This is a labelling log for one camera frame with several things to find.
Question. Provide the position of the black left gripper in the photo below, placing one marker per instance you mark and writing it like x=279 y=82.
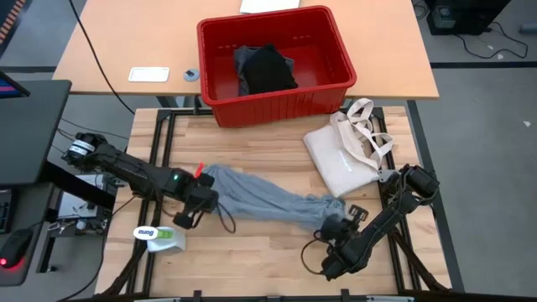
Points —
x=201 y=193

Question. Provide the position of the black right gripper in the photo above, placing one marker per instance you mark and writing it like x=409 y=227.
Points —
x=346 y=228

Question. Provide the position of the grey t-shirt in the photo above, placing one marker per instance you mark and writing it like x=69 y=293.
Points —
x=268 y=197

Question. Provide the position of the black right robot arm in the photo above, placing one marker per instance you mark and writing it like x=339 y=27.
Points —
x=386 y=222

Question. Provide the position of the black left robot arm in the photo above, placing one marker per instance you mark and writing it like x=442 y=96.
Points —
x=126 y=168

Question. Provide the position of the red plastic laundry bin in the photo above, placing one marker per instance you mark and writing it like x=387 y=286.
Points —
x=277 y=107

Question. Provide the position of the red tape flag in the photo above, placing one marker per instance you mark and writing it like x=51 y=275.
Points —
x=199 y=169

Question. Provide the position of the beige canvas tote bag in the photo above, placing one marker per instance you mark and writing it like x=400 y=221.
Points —
x=344 y=163

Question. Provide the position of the white electronics board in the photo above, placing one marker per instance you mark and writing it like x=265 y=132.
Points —
x=79 y=209

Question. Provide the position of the white flat rectangular device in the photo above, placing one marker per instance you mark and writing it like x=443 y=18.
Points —
x=149 y=74

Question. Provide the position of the dark grey garment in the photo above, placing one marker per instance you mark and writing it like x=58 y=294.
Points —
x=241 y=63

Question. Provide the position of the black garment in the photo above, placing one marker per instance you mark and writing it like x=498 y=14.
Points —
x=268 y=69

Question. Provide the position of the tan wooden desk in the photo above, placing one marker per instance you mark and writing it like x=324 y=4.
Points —
x=126 y=42

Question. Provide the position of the black side desk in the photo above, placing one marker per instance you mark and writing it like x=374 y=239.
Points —
x=29 y=134

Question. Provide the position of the black computer mouse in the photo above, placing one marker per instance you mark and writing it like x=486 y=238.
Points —
x=14 y=249

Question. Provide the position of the black keyboard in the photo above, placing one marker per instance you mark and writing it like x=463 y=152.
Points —
x=5 y=209

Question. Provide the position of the white paper sheet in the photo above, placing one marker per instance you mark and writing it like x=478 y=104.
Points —
x=268 y=5

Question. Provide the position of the monitor with coloured screen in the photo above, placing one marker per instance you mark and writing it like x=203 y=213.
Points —
x=10 y=86

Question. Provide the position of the black computer tower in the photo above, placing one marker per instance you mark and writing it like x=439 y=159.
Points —
x=465 y=17

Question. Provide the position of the black device with orange stripes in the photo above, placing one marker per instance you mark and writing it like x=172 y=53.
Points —
x=10 y=21

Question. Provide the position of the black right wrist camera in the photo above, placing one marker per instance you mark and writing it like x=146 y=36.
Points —
x=325 y=235

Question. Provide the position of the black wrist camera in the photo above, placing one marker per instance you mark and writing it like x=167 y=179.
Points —
x=325 y=235
x=186 y=219

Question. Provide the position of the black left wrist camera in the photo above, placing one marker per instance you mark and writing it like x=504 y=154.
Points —
x=186 y=219

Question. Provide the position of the black aluminium table frame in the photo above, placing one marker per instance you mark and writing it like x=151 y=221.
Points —
x=180 y=111

